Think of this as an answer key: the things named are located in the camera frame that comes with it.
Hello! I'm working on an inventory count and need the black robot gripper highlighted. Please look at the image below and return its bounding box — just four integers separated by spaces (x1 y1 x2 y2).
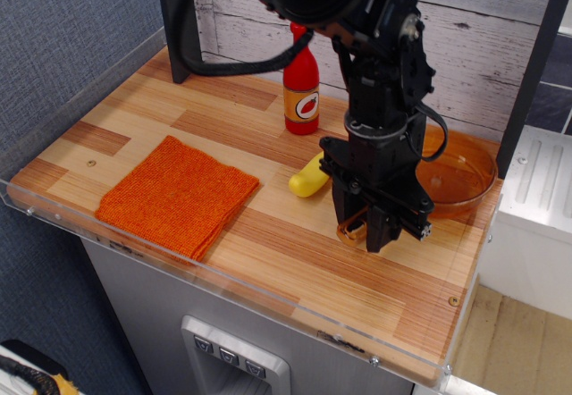
319 113 426 253

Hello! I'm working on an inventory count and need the amber plastic measuring cup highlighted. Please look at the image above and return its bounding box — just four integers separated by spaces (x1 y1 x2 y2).
337 126 498 246

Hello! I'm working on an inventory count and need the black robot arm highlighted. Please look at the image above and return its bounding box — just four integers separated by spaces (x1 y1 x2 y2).
261 0 434 252

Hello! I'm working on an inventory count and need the red hot sauce bottle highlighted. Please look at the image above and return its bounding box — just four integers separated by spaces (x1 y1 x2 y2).
282 46 320 135

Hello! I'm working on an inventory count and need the yellow toy banana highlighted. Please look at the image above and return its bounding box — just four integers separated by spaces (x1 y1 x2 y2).
289 152 330 198

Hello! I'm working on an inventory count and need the white toy sink counter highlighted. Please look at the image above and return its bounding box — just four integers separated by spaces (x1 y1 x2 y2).
477 126 571 318

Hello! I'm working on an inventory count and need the orange knitted cloth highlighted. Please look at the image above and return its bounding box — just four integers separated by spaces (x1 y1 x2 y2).
95 136 260 261

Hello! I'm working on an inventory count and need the silver water dispenser panel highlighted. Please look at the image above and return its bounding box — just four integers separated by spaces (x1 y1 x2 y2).
181 315 291 394

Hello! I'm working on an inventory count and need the silver toy fridge cabinet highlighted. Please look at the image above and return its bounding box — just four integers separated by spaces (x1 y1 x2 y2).
85 240 414 394

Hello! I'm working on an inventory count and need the yellow object at corner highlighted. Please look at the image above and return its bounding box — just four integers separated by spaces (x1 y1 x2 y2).
52 374 81 395

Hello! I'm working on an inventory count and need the clear acrylic table guard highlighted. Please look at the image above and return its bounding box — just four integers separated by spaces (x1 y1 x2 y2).
1 24 500 394

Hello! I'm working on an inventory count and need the black braided cable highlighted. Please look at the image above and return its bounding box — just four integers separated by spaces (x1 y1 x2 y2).
172 0 314 77

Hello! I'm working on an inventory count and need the dark right vertical post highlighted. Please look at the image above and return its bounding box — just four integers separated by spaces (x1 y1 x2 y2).
496 0 569 180

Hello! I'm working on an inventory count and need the dark vertical post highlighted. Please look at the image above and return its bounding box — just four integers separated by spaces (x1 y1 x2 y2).
496 0 569 180
160 0 202 84

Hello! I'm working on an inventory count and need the dark left vertical post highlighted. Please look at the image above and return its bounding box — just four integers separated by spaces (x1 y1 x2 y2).
160 0 202 84

